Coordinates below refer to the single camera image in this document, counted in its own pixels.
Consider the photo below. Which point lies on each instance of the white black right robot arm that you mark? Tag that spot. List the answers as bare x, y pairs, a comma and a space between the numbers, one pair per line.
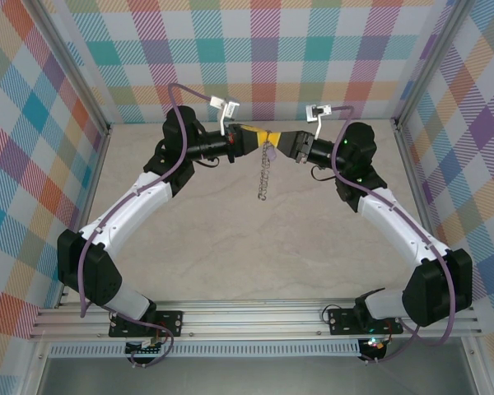
395, 224

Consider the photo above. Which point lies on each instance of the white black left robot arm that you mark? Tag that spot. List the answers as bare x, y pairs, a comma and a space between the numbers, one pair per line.
123, 210

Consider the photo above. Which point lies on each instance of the black controller board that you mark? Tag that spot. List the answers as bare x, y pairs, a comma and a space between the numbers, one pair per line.
146, 349
372, 347

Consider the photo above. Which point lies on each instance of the grey metal base sheet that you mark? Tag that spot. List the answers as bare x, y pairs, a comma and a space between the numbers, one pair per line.
251, 378

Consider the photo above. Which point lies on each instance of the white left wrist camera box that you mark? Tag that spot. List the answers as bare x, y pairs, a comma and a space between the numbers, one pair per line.
231, 109

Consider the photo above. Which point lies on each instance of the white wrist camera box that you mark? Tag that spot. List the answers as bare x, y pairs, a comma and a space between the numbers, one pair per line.
231, 109
313, 114

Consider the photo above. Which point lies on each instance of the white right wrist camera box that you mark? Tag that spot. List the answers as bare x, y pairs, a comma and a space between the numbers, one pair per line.
313, 114

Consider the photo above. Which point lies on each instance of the aluminium frame side bar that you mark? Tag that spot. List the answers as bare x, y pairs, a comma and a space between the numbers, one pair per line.
416, 185
91, 185

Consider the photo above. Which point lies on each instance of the aluminium frame post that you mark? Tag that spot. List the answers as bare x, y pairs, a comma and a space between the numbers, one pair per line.
73, 66
432, 61

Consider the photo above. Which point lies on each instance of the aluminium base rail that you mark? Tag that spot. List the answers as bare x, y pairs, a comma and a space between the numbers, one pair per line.
251, 321

